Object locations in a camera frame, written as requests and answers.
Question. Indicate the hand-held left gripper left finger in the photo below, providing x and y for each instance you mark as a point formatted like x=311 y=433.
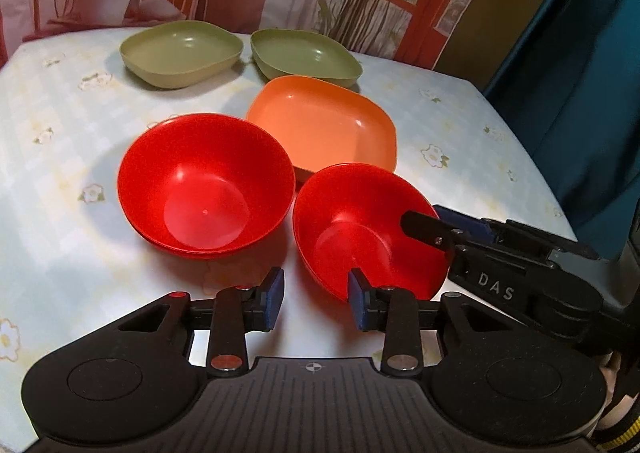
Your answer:
x=274 y=298

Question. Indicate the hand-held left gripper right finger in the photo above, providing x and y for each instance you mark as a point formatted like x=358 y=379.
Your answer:
x=356 y=305

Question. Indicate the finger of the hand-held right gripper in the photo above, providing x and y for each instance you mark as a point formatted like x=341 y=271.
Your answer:
x=420 y=225
x=467 y=225

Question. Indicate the red plastic bowl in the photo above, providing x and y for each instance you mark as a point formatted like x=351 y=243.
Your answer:
x=205 y=188
x=370 y=228

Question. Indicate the orange square plate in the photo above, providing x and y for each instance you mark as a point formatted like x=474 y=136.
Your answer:
x=325 y=123

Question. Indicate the blue cloth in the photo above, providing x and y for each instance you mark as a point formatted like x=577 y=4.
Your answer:
x=580 y=83

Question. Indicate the dark green square plate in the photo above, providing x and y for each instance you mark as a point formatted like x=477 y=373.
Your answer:
x=305 y=55

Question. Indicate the floral white tablecloth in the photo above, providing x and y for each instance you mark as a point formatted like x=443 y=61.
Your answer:
x=60 y=173

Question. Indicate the pale green square plate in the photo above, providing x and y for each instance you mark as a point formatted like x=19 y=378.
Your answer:
x=180 y=50

